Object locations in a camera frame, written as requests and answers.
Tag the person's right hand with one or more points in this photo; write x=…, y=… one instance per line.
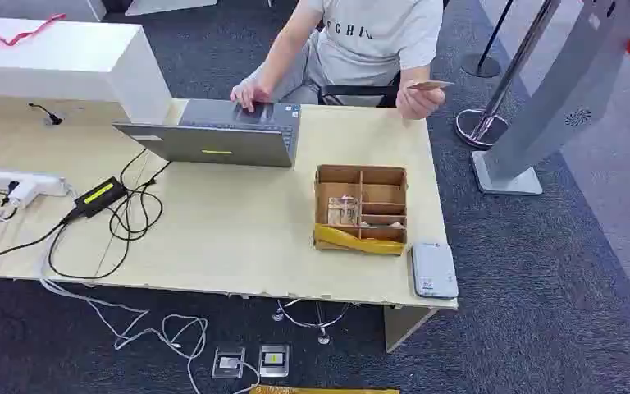
x=247, y=93

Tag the person's left hand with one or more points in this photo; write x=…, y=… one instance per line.
x=418, y=100

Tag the tan card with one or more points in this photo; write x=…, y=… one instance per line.
x=430, y=85

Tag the grey laptop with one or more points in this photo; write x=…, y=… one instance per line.
x=222, y=136

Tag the black chair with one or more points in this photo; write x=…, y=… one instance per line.
x=358, y=93

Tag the person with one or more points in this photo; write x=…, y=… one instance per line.
x=369, y=38

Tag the wooden card box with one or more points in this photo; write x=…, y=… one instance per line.
x=360, y=209

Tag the clear wrapped card stack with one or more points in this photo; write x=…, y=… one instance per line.
x=343, y=211

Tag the pale wooden desk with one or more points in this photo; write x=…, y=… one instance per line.
x=239, y=228

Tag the grey kiosk stand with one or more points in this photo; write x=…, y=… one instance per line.
x=554, y=103

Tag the yellow tape strip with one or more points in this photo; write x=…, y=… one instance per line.
x=356, y=240

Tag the white card reader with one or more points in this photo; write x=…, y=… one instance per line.
x=433, y=270

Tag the black power adapter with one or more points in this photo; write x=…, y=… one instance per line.
x=99, y=196

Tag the white counter block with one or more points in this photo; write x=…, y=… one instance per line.
x=59, y=60

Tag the red ribbon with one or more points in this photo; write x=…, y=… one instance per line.
x=21, y=33

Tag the white power strip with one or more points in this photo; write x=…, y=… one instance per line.
x=16, y=187

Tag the floor socket with yellow label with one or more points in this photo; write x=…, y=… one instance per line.
x=273, y=360

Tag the open floor socket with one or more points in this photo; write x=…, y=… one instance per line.
x=228, y=362

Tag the yellow floor strip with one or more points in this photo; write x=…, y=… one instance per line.
x=323, y=390

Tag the chrome stanchion post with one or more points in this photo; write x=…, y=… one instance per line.
x=491, y=98

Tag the black stanchion post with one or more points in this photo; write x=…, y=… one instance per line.
x=486, y=54

